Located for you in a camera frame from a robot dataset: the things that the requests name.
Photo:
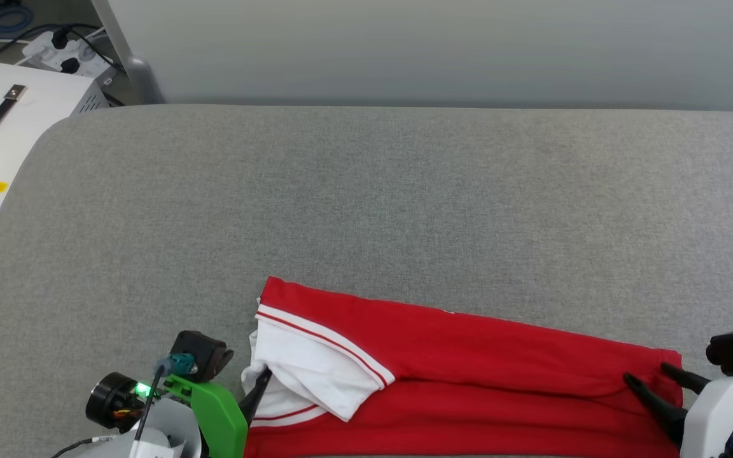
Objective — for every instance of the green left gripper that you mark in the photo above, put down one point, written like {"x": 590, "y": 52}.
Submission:
{"x": 220, "y": 420}

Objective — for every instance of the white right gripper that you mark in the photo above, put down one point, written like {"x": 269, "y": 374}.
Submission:
{"x": 707, "y": 420}

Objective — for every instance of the red and white basketball jersey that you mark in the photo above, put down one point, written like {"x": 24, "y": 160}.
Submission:
{"x": 468, "y": 381}

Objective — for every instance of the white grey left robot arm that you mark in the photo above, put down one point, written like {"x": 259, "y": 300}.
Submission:
{"x": 109, "y": 401}

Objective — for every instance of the white power strip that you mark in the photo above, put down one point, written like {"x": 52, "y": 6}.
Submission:
{"x": 80, "y": 54}

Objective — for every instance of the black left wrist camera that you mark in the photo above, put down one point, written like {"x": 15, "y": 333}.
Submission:
{"x": 204, "y": 353}

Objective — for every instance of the grey metal post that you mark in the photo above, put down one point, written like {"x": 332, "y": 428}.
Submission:
{"x": 134, "y": 70}

